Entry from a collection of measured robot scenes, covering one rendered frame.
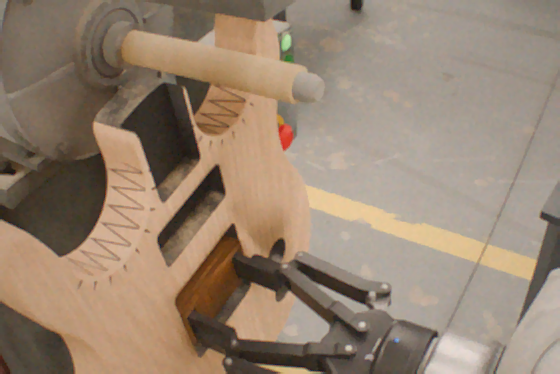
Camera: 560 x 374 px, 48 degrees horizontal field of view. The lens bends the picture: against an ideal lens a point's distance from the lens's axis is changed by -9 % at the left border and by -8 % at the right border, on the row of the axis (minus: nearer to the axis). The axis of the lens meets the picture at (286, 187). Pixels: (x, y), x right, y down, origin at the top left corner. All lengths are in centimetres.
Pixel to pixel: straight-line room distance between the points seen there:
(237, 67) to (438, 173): 202
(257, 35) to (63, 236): 47
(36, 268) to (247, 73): 24
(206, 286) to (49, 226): 35
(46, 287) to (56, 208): 47
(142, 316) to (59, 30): 26
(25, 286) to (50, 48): 26
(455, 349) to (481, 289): 160
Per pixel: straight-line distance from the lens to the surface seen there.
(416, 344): 54
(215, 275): 62
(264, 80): 55
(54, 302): 46
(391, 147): 265
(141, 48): 62
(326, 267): 62
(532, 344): 35
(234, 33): 59
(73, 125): 67
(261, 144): 63
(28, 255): 43
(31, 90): 61
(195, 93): 91
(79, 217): 95
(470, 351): 54
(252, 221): 65
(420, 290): 209
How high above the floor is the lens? 153
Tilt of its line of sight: 39 degrees down
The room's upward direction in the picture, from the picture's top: 3 degrees counter-clockwise
